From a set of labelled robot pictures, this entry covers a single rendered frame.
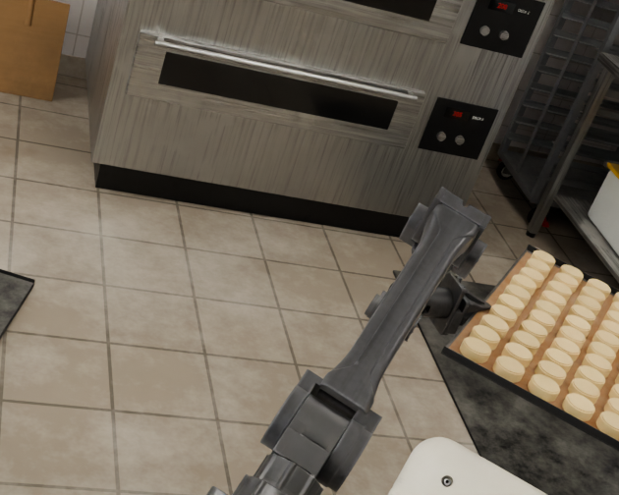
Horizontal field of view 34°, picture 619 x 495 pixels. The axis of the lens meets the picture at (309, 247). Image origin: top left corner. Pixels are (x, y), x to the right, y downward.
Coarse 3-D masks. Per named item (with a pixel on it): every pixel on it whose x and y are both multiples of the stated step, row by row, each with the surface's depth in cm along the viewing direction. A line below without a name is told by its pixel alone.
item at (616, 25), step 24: (600, 48) 431; (528, 96) 487; (552, 96) 464; (504, 144) 500; (528, 144) 478; (504, 168) 507; (528, 168) 493; (552, 168) 503; (528, 192) 469; (576, 192) 485
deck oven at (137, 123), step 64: (128, 0) 342; (192, 0) 346; (256, 0) 350; (320, 0) 352; (384, 0) 356; (448, 0) 362; (512, 0) 369; (128, 64) 354; (192, 64) 355; (256, 64) 356; (320, 64) 368; (384, 64) 373; (448, 64) 379; (512, 64) 384; (128, 128) 367; (192, 128) 372; (256, 128) 377; (320, 128) 380; (384, 128) 385; (448, 128) 393; (192, 192) 392; (256, 192) 397; (320, 192) 399; (384, 192) 405
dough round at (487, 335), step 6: (474, 330) 174; (480, 330) 175; (486, 330) 175; (492, 330) 176; (474, 336) 174; (480, 336) 173; (486, 336) 173; (492, 336) 174; (498, 336) 175; (486, 342) 173; (492, 342) 173; (498, 342) 174; (492, 348) 173
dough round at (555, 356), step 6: (552, 348) 178; (546, 354) 176; (552, 354) 176; (558, 354) 177; (564, 354) 177; (552, 360) 174; (558, 360) 174; (564, 360) 175; (570, 360) 176; (564, 366) 174; (570, 366) 175
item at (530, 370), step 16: (528, 256) 216; (512, 272) 206; (544, 288) 205; (528, 304) 195; (608, 304) 208; (560, 320) 194; (464, 336) 175; (592, 336) 192; (496, 352) 174; (544, 352) 180; (528, 368) 173; (576, 368) 179; (608, 384) 178; (560, 400) 167; (592, 416) 166
